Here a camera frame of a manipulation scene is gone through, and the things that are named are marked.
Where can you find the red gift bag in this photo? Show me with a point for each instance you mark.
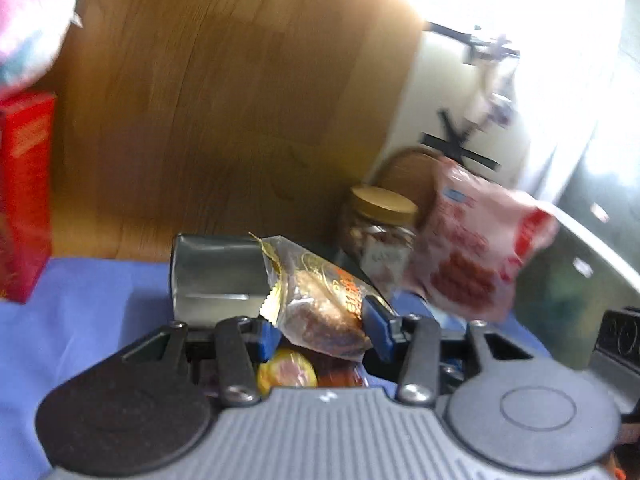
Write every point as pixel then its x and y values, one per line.
pixel 25 185

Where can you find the pink and blue plush toy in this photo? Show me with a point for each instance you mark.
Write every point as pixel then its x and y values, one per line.
pixel 30 25

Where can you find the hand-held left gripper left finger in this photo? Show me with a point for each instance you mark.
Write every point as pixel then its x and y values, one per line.
pixel 265 340

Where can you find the nut jar with gold lid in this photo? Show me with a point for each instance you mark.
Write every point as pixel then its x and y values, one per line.
pixel 385 205

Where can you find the round wooden board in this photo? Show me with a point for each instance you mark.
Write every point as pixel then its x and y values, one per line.
pixel 407 172

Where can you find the black tape cross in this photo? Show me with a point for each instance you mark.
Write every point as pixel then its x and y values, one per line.
pixel 457 147

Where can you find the clear brown cake packet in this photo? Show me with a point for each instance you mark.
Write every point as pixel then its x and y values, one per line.
pixel 320 305

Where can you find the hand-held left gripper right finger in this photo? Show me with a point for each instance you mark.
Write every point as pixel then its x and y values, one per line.
pixel 377 331

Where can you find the pile of snacks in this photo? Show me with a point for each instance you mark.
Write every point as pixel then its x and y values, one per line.
pixel 287 376

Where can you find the pink snack bag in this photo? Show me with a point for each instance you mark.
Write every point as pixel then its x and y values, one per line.
pixel 460 250

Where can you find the blue printed cloth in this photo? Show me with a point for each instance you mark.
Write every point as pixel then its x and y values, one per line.
pixel 75 320

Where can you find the black tin box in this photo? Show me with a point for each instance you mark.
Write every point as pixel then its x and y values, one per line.
pixel 215 270

